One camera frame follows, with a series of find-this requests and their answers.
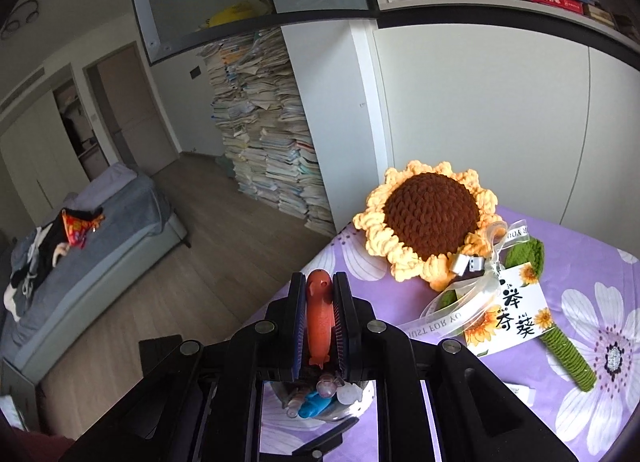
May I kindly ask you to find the grey bed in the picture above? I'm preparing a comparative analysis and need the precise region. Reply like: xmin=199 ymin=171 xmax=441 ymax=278
xmin=0 ymin=164 xmax=192 ymax=386

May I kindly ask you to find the yellow bag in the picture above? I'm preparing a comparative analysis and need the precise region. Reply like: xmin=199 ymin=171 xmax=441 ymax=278
xmin=206 ymin=2 xmax=262 ymax=31

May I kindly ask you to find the wooden door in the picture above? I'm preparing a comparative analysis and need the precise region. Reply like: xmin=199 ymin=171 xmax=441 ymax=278
xmin=82 ymin=41 xmax=179 ymax=174

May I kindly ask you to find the white printed ribbon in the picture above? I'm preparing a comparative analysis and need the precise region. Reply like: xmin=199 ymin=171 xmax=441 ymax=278
xmin=397 ymin=217 xmax=532 ymax=344

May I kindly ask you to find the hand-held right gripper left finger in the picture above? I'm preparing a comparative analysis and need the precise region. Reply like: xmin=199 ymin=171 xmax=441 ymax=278
xmin=57 ymin=272 xmax=307 ymax=462

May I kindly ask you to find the sunflower gift card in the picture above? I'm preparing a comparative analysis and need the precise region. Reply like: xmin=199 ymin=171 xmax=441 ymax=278
xmin=462 ymin=264 xmax=554 ymax=359

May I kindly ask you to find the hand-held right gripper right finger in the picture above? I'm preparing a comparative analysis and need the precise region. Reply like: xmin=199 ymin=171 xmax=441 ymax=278
xmin=331 ymin=272 xmax=581 ymax=462

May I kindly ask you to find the pink sleeved left forearm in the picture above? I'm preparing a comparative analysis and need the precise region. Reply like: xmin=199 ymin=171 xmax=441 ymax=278
xmin=10 ymin=429 xmax=77 ymax=462

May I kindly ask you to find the grey dotted pen holder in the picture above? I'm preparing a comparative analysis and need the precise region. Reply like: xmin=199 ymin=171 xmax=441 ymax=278
xmin=262 ymin=376 xmax=376 ymax=427

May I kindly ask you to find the crocheted sunflower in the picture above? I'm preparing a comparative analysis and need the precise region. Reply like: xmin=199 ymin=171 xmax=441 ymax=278
xmin=352 ymin=159 xmax=599 ymax=394

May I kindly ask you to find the pile of dark clothes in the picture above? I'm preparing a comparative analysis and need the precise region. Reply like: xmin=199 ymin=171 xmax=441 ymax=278
xmin=2 ymin=217 xmax=71 ymax=314

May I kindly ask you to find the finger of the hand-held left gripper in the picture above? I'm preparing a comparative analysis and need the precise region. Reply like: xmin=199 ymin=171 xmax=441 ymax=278
xmin=291 ymin=416 xmax=359 ymax=459

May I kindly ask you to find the tall stack of papers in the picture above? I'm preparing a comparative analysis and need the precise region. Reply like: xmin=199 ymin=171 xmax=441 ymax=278
xmin=197 ymin=27 xmax=337 ymax=239

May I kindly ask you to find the orange pen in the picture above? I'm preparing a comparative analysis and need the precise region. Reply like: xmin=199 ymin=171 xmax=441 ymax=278
xmin=305 ymin=269 xmax=335 ymax=371

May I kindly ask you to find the blue pen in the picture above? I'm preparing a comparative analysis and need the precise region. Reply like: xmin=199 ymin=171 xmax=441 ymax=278
xmin=298 ymin=389 xmax=334 ymax=421

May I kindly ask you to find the red printed bag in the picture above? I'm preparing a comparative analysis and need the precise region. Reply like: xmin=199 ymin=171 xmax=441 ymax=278
xmin=61 ymin=208 xmax=107 ymax=249

